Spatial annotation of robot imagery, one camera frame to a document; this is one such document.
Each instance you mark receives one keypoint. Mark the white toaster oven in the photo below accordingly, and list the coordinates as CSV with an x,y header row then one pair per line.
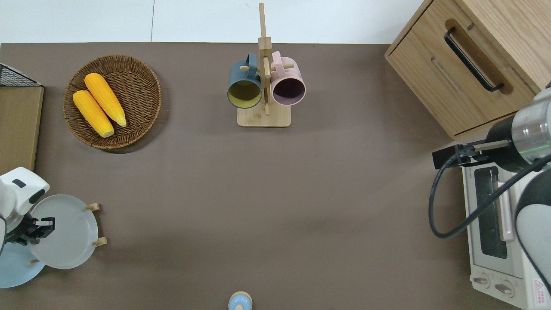
x,y
490,275

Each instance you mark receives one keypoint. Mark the small blue cup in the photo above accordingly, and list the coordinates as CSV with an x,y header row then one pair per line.
x,y
240,302

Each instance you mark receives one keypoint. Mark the low wooden plate rack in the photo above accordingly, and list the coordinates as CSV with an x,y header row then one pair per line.
x,y
102,241

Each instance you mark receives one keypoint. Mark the pink mug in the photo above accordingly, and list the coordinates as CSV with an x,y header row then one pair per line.
x,y
292,73

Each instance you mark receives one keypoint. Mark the brown table mat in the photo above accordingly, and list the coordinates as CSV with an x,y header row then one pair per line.
x,y
258,193

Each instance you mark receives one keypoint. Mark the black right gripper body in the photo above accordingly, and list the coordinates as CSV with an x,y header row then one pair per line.
x,y
506,146

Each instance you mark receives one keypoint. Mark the wooden mug rack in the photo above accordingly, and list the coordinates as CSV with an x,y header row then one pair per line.
x,y
262,118

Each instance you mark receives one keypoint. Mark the brown wicker basket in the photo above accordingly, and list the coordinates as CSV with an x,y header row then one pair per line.
x,y
137,86

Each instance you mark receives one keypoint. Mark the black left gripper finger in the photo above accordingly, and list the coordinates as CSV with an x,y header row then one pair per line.
x,y
42,234
46,222

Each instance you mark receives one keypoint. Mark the yellow corn cob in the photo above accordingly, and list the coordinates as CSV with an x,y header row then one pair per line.
x,y
105,97
92,114

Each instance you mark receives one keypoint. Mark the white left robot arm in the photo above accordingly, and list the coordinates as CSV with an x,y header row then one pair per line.
x,y
17,189

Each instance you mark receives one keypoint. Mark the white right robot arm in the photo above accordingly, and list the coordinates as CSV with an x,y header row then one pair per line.
x,y
533,129

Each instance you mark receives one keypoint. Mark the dark blue mug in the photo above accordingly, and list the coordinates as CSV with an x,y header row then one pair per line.
x,y
239,73

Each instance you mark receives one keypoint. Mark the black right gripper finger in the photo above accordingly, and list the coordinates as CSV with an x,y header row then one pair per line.
x,y
475,157
447,157

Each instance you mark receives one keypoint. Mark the light blue plate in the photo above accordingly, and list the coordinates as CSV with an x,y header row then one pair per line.
x,y
13,271

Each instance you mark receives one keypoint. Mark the gray plate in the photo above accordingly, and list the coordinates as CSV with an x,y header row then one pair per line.
x,y
69,232

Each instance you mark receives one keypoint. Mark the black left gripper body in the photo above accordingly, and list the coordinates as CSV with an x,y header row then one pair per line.
x,y
19,230

